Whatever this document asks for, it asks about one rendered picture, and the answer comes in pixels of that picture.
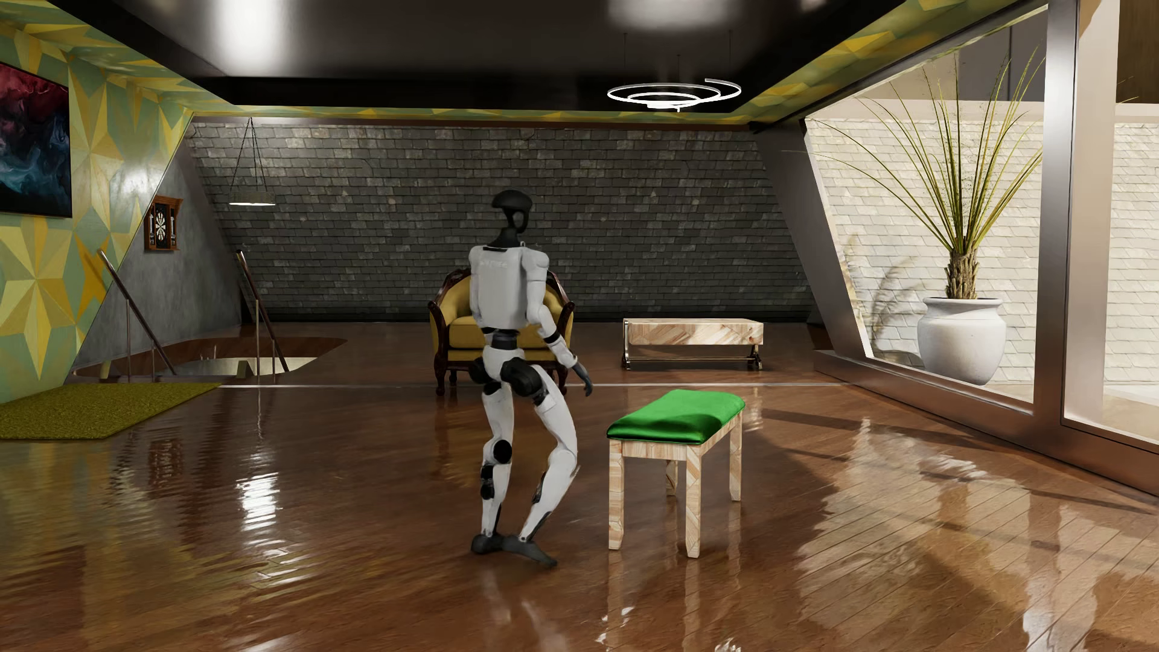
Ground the white left robot leg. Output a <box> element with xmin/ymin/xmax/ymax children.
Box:
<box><xmin>470</xmin><ymin>355</ymin><xmax>518</xmax><ymax>556</ymax></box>

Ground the metal window frame pillar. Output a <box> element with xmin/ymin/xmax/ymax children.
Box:
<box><xmin>1031</xmin><ymin>0</ymin><xmax>1122</xmax><ymax>429</ymax></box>

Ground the tall spiky green plant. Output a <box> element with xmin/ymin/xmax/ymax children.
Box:
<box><xmin>813</xmin><ymin>50</ymin><xmax>1048</xmax><ymax>301</ymax></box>

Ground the ring ceiling light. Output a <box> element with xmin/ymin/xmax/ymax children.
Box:
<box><xmin>605</xmin><ymin>77</ymin><xmax>744</xmax><ymax>112</ymax></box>

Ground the dark abstract wall painting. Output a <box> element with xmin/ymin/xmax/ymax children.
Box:
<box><xmin>0</xmin><ymin>60</ymin><xmax>74</xmax><ymax>219</ymax></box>

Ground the white right robot leg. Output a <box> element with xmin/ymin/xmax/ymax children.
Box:
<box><xmin>500</xmin><ymin>357</ymin><xmax>581</xmax><ymax>570</ymax></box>

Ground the white ceramic plant vase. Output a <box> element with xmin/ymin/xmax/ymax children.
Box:
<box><xmin>916</xmin><ymin>296</ymin><xmax>1008</xmax><ymax>387</ymax></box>

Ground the green rug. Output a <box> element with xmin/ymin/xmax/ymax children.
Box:
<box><xmin>0</xmin><ymin>381</ymin><xmax>222</xmax><ymax>443</ymax></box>

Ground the wall dartboard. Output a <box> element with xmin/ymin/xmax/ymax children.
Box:
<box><xmin>144</xmin><ymin>194</ymin><xmax>184</xmax><ymax>254</ymax></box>

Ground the dark orange armchair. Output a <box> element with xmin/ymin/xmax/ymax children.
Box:
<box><xmin>428</xmin><ymin>266</ymin><xmax>578</xmax><ymax>398</ymax></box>

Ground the hanging pendant lamp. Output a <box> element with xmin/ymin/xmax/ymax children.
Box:
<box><xmin>227</xmin><ymin>118</ymin><xmax>278</xmax><ymax>208</ymax></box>

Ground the metal stair handrail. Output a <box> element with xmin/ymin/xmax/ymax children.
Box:
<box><xmin>97</xmin><ymin>248</ymin><xmax>179</xmax><ymax>382</ymax></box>
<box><xmin>234</xmin><ymin>248</ymin><xmax>292</xmax><ymax>378</ymax></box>

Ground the white robot leg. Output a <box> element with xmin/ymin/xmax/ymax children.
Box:
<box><xmin>500</xmin><ymin>357</ymin><xmax>581</xmax><ymax>570</ymax></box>
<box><xmin>470</xmin><ymin>355</ymin><xmax>518</xmax><ymax>556</ymax></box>

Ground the low wooden bench table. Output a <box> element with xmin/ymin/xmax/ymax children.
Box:
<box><xmin>621</xmin><ymin>317</ymin><xmax>765</xmax><ymax>372</ymax></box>

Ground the green cushioned wooden stool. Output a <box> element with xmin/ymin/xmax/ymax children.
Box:
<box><xmin>605</xmin><ymin>388</ymin><xmax>747</xmax><ymax>560</ymax></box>

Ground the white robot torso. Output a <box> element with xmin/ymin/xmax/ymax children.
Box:
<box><xmin>467</xmin><ymin>243</ymin><xmax>552</xmax><ymax>333</ymax></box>

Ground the black robot head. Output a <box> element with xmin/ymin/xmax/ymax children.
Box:
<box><xmin>491</xmin><ymin>189</ymin><xmax>534</xmax><ymax>248</ymax></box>

